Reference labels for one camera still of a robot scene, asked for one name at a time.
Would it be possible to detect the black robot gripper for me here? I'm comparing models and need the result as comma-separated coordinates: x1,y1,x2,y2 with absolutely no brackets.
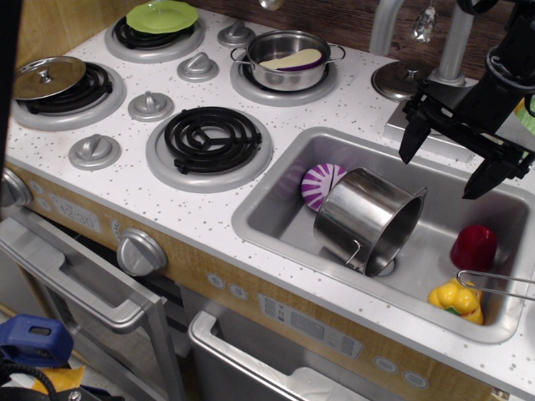
399,78,534,199

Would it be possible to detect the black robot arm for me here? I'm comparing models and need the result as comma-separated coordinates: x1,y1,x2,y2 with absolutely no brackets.
399,1,534,200

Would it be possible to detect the steel pot lid by faucet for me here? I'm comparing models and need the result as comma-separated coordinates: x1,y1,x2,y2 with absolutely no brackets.
371,61,431,102

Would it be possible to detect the grey toy sink basin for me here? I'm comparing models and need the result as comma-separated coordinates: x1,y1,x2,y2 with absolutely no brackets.
232,127,534,343

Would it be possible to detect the steel pot lying in sink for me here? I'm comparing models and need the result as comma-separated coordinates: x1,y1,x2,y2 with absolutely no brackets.
313,168,427,277

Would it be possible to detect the steel pot on burner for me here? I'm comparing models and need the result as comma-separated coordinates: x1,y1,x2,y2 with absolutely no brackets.
231,30,346,92

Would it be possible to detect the steel pot lid on burner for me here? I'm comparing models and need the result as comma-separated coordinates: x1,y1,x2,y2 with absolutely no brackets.
13,56,87,100

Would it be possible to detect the red toy pepper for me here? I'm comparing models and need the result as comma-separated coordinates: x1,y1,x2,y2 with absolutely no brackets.
450,226,497,272

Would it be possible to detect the clear crystal pendant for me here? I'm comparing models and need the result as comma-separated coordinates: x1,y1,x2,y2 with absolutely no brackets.
412,0,438,43

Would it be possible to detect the grey toy faucet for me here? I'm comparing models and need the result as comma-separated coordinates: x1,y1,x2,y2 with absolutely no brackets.
369,0,474,87

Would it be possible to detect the purple white striped toy onion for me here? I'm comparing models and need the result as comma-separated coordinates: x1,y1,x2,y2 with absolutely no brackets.
300,163,347,212

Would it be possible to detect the yellow toy pepper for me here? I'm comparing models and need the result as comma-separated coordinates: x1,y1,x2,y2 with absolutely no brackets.
427,278,485,326

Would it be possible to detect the toy eggplant slice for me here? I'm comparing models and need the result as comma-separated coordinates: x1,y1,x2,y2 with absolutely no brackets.
259,48,323,71

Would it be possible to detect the grey stove knob top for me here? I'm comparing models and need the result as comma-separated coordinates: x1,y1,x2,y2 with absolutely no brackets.
217,20,255,48

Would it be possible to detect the grey stove knob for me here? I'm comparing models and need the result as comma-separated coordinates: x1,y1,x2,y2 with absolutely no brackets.
128,91,175,122
217,20,255,48
69,134,121,170
176,52,219,83

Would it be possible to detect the front black coil burner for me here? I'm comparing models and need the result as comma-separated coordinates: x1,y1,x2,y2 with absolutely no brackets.
145,106,273,193

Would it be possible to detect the grey stove knob upper middle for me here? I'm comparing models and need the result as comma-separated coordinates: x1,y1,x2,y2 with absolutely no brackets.
176,52,219,83

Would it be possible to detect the grey dishwasher door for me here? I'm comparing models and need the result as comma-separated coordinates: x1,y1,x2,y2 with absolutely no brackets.
188,311,399,400

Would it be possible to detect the green plastic plate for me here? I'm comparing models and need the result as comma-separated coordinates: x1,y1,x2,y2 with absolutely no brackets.
126,1,199,34

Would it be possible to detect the grey oven dial right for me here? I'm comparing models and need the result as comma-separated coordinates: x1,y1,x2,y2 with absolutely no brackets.
116,228,168,277

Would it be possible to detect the grey oven dial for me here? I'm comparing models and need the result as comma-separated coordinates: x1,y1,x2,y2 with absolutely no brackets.
116,228,168,277
1,168,33,208

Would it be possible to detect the back left coil burner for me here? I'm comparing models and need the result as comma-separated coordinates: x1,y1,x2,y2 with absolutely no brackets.
104,17,204,63

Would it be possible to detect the grey stove knob lower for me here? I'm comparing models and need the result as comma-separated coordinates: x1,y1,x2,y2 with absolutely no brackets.
69,134,121,170

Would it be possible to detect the grey oven door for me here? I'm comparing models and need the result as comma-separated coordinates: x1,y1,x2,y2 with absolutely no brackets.
1,209,186,400

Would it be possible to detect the grey oven dial left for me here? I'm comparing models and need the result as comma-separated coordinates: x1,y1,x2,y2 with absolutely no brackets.
1,168,33,208

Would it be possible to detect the blue clamp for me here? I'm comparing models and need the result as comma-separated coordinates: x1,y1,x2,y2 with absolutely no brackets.
1,314,74,368

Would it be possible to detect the metal wire utensil handle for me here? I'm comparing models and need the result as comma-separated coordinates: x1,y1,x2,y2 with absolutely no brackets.
456,270,534,302

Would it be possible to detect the black cable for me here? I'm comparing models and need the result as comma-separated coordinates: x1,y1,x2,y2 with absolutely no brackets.
0,358,59,401

